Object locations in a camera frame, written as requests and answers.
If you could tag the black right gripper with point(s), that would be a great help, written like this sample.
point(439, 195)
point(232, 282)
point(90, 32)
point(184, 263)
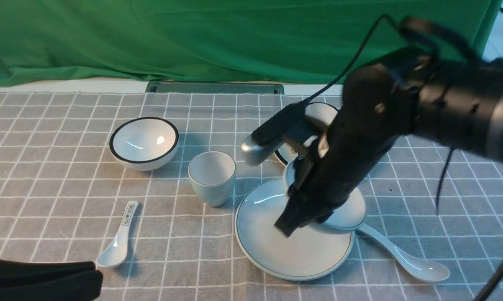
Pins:
point(378, 107)

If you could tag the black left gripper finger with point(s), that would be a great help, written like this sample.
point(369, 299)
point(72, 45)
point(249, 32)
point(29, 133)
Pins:
point(77, 281)

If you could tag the thin-rimmed white bowl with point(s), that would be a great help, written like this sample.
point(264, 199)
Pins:
point(343, 220)

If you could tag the plain white cup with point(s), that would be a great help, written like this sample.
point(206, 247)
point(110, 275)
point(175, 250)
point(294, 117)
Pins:
point(213, 177)

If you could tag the large white spoon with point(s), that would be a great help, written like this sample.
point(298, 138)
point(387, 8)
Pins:
point(426, 271)

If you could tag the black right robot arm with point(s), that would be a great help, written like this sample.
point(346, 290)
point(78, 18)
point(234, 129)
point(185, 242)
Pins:
point(438, 88)

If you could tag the plain white plate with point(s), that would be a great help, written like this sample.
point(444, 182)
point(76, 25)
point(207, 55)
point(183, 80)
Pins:
point(306, 255)

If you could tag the black-rimmed illustrated plate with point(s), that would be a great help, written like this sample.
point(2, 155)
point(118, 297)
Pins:
point(286, 154)

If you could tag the black-rimmed white cup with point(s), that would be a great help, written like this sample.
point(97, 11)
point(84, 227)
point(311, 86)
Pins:
point(321, 115)

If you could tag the small white printed spoon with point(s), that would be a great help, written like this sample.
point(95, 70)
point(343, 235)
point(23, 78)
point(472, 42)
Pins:
point(116, 252)

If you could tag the grey checked tablecloth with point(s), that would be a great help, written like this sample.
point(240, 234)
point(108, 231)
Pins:
point(62, 194)

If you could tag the green backdrop cloth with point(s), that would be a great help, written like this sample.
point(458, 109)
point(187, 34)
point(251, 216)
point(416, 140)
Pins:
point(295, 41)

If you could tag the black-rimmed white bowl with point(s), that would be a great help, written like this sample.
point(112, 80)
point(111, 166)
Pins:
point(144, 144)

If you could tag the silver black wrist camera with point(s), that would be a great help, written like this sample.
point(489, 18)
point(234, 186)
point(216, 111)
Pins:
point(291, 125)

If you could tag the grey table cable tray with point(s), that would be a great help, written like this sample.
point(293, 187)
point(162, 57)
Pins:
point(213, 87)

